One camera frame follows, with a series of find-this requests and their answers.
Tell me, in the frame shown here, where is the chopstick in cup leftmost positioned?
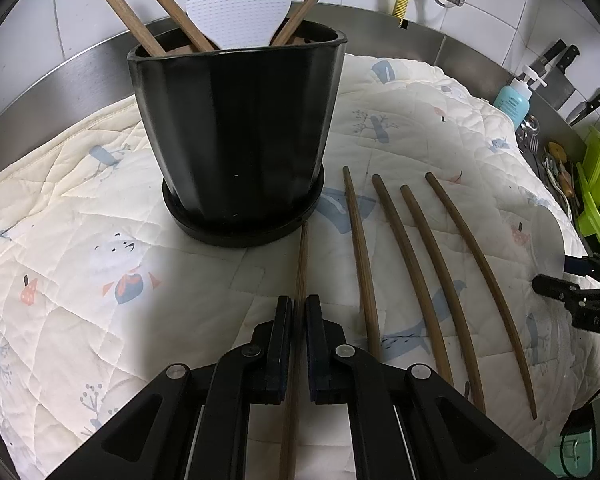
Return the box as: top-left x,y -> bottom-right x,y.
106,0 -> 166,58

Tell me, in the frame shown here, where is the white rice paddle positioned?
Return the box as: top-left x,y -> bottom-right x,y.
186,0 -> 291,50

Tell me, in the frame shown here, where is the quilted cream cloth mat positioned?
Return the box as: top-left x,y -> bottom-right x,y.
0,55 -> 600,479

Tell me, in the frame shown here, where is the wooden chopstick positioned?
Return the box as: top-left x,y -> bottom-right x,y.
424,171 -> 539,421
372,174 -> 453,385
342,166 -> 380,359
278,222 -> 309,480
400,184 -> 488,416

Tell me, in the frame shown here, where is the cleaver knife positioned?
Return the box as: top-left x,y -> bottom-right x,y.
530,39 -> 580,110

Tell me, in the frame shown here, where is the black utensil holder cup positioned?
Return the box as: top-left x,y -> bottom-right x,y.
126,21 -> 347,248

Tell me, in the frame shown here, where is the chopstick in cup right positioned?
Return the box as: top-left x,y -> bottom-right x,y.
271,0 -> 320,47

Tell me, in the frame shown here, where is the blue soap pump bottle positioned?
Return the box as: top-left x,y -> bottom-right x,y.
493,65 -> 547,130

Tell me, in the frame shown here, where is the green plastic basket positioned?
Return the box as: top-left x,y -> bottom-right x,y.
576,127 -> 600,244

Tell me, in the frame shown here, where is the chopstick in cup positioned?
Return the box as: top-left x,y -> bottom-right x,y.
106,0 -> 166,58
271,0 -> 320,47
156,0 -> 214,52

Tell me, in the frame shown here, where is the black handled knife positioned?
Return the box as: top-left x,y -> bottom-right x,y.
566,91 -> 600,126

